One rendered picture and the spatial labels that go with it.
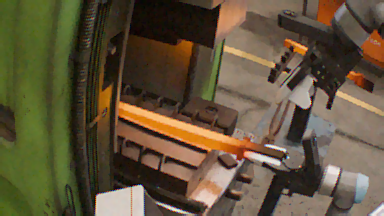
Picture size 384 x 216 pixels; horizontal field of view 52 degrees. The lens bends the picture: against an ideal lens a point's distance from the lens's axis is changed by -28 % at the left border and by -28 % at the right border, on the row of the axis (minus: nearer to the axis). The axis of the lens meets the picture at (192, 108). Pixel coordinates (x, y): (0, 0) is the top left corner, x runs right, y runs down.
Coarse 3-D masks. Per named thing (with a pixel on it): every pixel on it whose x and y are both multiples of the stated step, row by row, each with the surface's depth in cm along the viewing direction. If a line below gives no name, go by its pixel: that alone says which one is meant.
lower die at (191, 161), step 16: (128, 96) 125; (160, 112) 121; (128, 128) 114; (144, 128) 114; (208, 128) 119; (144, 144) 110; (160, 144) 111; (176, 144) 112; (192, 144) 111; (128, 160) 107; (144, 160) 107; (176, 160) 108; (192, 160) 108; (208, 160) 114; (144, 176) 108; (160, 176) 106; (176, 176) 104; (192, 176) 105; (176, 192) 106
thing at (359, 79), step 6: (288, 42) 162; (294, 42) 163; (300, 48) 160; (306, 48) 161; (354, 72) 154; (354, 78) 152; (360, 78) 152; (366, 78) 150; (360, 84) 153; (366, 84) 151; (372, 84) 149; (366, 90) 151; (372, 90) 150
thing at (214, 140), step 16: (128, 112) 116; (144, 112) 116; (160, 128) 114; (176, 128) 112; (192, 128) 113; (208, 144) 111; (224, 144) 109; (240, 144) 109; (256, 144) 109; (240, 160) 109
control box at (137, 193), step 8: (112, 192) 67; (120, 192) 66; (128, 192) 66; (136, 192) 65; (144, 192) 66; (96, 200) 67; (104, 200) 66; (112, 200) 65; (120, 200) 65; (128, 200) 64; (136, 200) 64; (144, 200) 64; (96, 208) 65; (104, 208) 64; (112, 208) 64; (120, 208) 63; (128, 208) 63; (136, 208) 62; (144, 208) 63; (152, 208) 66
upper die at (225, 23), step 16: (144, 0) 89; (160, 0) 87; (224, 0) 86; (240, 0) 95; (144, 16) 90; (160, 16) 89; (176, 16) 88; (192, 16) 87; (208, 16) 85; (224, 16) 88; (240, 16) 99; (160, 32) 91; (176, 32) 89; (192, 32) 88; (208, 32) 87; (224, 32) 91
